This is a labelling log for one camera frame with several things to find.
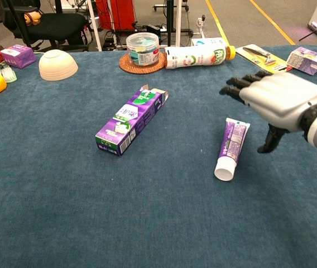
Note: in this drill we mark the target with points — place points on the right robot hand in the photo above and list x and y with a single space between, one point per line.
281 97

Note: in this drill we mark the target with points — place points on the purple white toothpaste tube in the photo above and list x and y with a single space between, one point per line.
232 142

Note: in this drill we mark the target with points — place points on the purple toothpaste carton box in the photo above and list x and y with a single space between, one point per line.
127 123

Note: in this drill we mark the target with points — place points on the white bottle yellow cap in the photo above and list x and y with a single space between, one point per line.
192 57

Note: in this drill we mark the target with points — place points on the small purple box left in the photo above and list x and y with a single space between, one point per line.
17 56

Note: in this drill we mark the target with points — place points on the small purple white carton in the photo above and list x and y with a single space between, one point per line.
306 61

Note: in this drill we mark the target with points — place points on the razor on yellow card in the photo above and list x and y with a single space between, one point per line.
256 54

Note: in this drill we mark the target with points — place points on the white tissue pack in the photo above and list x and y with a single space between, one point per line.
203 42

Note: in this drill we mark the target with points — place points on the white power strip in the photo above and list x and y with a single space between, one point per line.
201 23

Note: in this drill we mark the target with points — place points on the black wheeled stand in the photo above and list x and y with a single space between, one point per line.
170 19

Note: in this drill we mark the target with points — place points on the clear plastic jar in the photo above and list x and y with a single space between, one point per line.
143 48

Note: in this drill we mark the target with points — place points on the round woven coaster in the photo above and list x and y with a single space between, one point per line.
127 69

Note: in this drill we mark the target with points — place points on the blue table cloth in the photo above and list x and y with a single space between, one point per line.
158 209

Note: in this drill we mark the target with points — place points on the red cabinet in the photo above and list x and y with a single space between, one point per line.
119 14

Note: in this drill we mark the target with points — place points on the white black printed bag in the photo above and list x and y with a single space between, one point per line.
86 35

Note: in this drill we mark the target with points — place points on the white upturned bowl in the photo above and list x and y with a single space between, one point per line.
58 65

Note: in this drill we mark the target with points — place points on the black office chair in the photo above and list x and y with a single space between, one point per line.
55 23

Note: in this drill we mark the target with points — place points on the brown yellow plush toy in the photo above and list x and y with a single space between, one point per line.
32 18

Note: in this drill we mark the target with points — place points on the pale green white brush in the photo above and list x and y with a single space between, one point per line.
9 74

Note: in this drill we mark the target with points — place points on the white metal post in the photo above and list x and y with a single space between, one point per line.
95 25
178 22

